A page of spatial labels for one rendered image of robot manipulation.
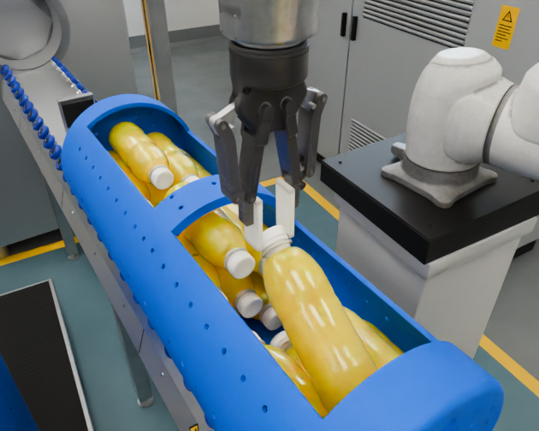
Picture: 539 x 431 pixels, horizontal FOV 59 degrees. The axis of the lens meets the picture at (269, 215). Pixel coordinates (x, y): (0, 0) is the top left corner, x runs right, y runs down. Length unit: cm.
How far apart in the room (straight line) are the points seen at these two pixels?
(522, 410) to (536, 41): 133
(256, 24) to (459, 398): 37
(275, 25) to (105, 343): 190
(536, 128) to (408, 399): 58
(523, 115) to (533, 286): 178
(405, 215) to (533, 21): 118
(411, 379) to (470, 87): 61
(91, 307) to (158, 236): 168
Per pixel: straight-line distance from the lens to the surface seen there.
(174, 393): 90
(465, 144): 98
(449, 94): 96
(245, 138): 50
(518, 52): 206
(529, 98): 92
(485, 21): 214
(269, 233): 56
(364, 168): 113
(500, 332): 235
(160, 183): 90
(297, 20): 43
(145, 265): 71
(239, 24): 43
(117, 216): 81
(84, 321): 232
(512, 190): 113
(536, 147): 94
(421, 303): 108
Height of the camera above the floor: 162
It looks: 36 degrees down
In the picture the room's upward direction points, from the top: straight up
